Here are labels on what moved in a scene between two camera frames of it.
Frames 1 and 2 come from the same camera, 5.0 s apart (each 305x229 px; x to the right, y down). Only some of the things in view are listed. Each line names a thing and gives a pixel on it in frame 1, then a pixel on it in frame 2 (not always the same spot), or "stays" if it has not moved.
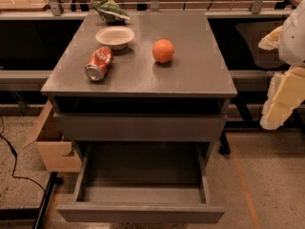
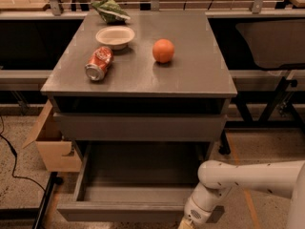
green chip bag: [111, 11] stays
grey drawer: [139, 184] stays
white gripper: [294, 42] → [194, 212]
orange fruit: [163, 51] stays
